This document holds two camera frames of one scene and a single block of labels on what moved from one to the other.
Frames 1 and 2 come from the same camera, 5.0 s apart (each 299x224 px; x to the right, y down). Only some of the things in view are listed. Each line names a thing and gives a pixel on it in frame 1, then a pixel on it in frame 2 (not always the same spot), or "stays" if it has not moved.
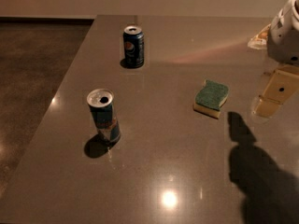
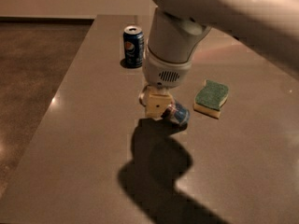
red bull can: (101, 102) -> (177, 113)
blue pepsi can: (133, 47) stays
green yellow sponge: (210, 97) stays
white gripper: (284, 42) -> (162, 73)
